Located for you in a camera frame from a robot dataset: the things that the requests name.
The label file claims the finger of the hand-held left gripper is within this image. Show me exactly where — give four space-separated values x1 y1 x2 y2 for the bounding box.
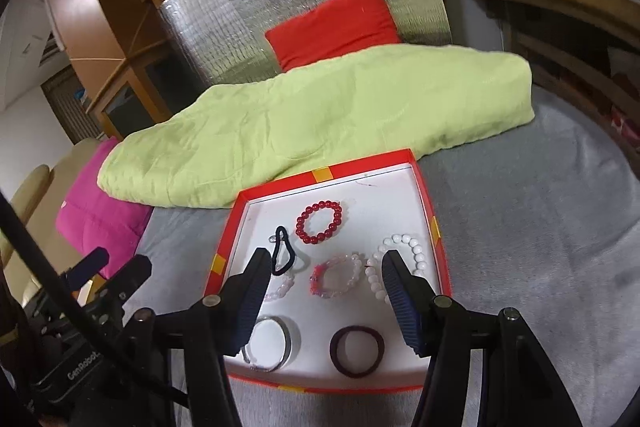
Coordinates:
62 247 110 291
97 254 154 309

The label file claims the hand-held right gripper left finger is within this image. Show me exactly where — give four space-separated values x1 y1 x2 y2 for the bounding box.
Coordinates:
127 247 274 427

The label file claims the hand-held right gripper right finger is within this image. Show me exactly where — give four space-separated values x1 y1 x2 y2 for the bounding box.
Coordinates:
380 249 584 427

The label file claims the pale translucent bead bracelet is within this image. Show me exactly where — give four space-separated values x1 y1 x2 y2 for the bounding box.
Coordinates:
264 264 297 303

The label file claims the silver metal bangle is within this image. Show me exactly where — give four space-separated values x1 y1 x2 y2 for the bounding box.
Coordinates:
242 314 292 373

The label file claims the white bead bracelet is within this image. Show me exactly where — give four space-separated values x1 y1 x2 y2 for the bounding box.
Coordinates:
363 232 429 306

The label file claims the black hair tie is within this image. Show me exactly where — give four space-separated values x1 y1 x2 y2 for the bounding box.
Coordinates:
267 225 296 278

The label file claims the pink clear bead bracelet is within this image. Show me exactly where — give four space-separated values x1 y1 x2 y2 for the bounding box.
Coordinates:
308 252 364 300

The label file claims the red bead bracelet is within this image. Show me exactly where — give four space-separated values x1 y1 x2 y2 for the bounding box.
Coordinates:
294 200 345 246

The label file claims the red cardboard box tray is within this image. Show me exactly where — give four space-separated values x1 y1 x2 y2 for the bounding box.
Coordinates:
202 149 454 396

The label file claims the magenta pillow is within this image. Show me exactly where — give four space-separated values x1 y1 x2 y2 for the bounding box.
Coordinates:
54 139 154 279

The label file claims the dark maroon hair band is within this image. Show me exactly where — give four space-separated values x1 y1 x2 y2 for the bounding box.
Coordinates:
328 324 386 378

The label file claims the beige sofa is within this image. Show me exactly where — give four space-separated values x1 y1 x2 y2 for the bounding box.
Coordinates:
0 136 117 309

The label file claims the grey bed sheet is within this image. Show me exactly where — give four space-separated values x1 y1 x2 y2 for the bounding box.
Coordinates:
134 86 640 427

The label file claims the light green quilt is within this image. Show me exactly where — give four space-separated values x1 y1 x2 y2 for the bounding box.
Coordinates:
97 44 535 210

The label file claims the wooden cabinet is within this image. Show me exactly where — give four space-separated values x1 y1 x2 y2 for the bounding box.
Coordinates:
39 0 202 144

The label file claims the red pillow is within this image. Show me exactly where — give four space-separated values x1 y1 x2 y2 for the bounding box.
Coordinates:
264 0 401 73

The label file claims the wooden shelf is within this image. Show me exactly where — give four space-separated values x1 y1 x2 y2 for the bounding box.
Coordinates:
449 0 640 160

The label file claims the black cable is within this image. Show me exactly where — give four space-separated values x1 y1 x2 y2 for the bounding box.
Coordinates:
0 193 192 400

